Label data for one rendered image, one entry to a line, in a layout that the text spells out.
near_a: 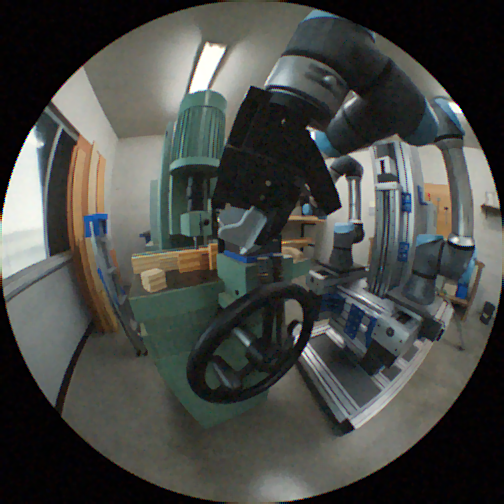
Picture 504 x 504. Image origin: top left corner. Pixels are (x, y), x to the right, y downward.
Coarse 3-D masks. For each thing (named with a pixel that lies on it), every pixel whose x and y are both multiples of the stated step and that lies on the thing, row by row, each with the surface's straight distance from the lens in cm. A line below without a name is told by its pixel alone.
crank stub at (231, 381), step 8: (216, 360) 21; (224, 360) 21; (216, 368) 20; (224, 368) 20; (232, 368) 20; (224, 376) 19; (232, 376) 19; (240, 376) 20; (224, 384) 19; (232, 384) 19; (240, 384) 19; (232, 392) 19
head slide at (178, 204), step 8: (176, 184) 60; (184, 184) 60; (176, 192) 59; (184, 192) 60; (176, 200) 59; (184, 200) 59; (176, 208) 58; (184, 208) 59; (176, 216) 58; (176, 224) 58; (176, 232) 58
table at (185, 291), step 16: (176, 272) 48; (192, 272) 46; (208, 272) 45; (304, 272) 61; (144, 288) 40; (176, 288) 37; (192, 288) 36; (208, 288) 38; (144, 304) 37; (160, 304) 37; (176, 304) 37; (192, 304) 38; (208, 304) 39; (224, 304) 37; (144, 320) 39
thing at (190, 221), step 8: (184, 216) 51; (192, 216) 45; (200, 216) 46; (208, 216) 47; (184, 224) 51; (192, 224) 45; (184, 232) 52; (192, 232) 45; (200, 232) 46; (208, 232) 47
